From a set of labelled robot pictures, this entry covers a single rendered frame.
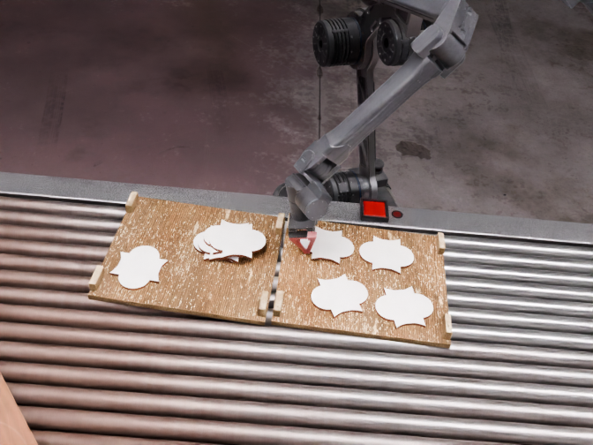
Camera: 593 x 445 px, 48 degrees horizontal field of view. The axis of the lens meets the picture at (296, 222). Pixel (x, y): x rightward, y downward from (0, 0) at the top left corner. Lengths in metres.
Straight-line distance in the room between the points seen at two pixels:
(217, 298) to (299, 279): 0.20
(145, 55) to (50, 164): 1.13
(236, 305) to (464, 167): 2.29
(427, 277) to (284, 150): 1.96
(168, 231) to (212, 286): 0.21
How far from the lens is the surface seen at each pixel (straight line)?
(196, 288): 1.57
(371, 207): 1.83
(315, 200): 1.47
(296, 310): 1.54
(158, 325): 1.54
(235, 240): 1.63
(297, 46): 4.44
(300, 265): 1.63
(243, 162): 3.40
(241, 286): 1.58
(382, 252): 1.69
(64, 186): 1.90
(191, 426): 1.39
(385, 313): 1.56
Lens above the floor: 2.13
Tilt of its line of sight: 44 degrees down
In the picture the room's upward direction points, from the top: 7 degrees clockwise
